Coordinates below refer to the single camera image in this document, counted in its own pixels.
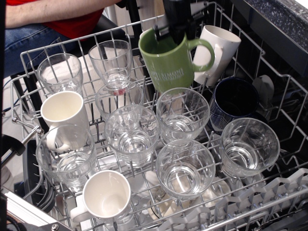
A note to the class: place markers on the white mug left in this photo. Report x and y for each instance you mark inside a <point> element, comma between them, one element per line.
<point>65,114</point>

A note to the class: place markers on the clear stemmed glass back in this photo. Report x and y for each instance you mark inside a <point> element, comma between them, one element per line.
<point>112,61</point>

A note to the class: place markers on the grey rack roller wheel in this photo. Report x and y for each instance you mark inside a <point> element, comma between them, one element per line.
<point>265,89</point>

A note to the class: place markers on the clear glass back left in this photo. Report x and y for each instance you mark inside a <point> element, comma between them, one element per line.
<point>61,72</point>

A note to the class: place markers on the person in red shirt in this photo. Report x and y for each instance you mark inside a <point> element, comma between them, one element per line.
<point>32,36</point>

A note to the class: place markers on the tall white mug back right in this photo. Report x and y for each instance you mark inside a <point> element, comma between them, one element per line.
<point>225,45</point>

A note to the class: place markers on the clear glass front left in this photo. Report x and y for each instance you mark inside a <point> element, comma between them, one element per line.
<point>67,155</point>

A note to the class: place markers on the person forearm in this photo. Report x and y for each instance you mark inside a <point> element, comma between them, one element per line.
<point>42,11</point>

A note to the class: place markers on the clear glass middle back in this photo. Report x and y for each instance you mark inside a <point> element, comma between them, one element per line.
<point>114,95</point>

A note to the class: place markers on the black clamp handle left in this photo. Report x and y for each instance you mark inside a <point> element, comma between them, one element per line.
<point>15,146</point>

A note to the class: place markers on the clear glass front centre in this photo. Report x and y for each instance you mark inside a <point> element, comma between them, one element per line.
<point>185,169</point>

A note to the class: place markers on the white mug front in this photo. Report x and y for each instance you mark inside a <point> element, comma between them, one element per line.
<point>105,196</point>

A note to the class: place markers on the green ceramic mug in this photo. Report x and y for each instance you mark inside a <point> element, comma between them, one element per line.
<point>170,65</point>

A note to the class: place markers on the clear glass centre right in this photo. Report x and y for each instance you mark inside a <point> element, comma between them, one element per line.
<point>183,113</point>

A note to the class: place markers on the dark blue mug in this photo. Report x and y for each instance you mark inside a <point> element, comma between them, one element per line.
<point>232,98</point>

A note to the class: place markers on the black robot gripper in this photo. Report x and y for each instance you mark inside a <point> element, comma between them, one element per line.
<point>178,20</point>

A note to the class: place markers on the wire dishwasher rack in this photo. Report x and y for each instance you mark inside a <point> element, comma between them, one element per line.
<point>277,199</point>

